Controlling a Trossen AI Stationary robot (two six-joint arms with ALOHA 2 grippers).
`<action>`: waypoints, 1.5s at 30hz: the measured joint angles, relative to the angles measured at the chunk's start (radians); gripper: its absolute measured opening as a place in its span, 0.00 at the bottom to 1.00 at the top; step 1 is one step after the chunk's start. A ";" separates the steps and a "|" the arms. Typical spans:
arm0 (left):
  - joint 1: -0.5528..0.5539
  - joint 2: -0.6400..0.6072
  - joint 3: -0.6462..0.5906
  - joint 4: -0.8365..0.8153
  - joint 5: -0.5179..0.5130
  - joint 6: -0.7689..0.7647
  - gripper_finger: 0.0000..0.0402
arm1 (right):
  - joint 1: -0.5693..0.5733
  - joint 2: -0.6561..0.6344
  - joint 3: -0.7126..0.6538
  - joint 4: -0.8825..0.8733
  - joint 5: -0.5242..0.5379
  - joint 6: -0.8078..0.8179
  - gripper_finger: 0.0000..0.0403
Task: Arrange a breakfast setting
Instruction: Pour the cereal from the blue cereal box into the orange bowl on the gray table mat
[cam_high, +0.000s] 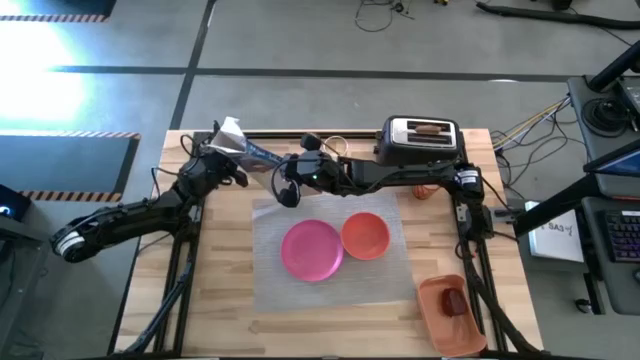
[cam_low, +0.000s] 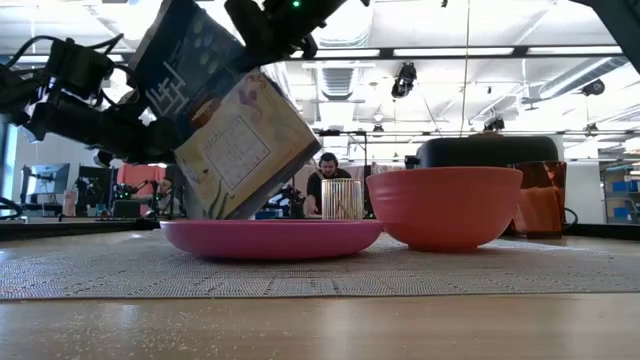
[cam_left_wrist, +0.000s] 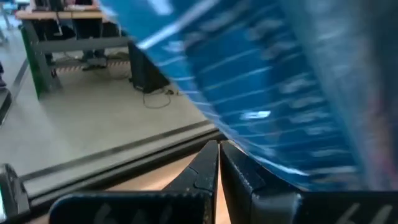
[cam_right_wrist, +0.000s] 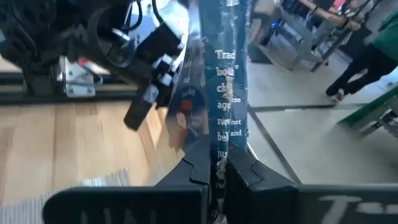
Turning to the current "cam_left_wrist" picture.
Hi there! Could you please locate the blue cereal box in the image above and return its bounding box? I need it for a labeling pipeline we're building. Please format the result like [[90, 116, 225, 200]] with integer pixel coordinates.
[[98, 0, 398, 192]]

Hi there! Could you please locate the black cable on floor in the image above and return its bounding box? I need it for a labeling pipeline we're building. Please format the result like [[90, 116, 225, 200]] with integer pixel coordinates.
[[142, 88, 175, 110]]

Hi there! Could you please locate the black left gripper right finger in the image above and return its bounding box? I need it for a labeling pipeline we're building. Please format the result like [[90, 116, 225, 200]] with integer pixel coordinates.
[[220, 140, 398, 224]]

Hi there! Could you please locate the wooden-topped grey desk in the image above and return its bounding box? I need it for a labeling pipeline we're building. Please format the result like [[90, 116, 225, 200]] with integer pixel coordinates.
[[14, 8, 130, 100]]

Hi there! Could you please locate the black computer tower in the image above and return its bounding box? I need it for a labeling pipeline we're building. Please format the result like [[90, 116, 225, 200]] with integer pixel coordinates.
[[127, 39, 171, 94]]

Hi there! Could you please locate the black aluminium table frame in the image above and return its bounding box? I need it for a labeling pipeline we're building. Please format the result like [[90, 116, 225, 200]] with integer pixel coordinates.
[[20, 119, 226, 203]]

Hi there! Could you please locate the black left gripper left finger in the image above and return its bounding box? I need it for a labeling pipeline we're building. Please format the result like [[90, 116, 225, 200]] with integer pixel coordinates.
[[49, 139, 220, 224]]

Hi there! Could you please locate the person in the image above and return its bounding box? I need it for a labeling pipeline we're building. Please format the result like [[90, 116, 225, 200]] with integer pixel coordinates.
[[71, 0, 108, 72], [30, 0, 77, 68]]

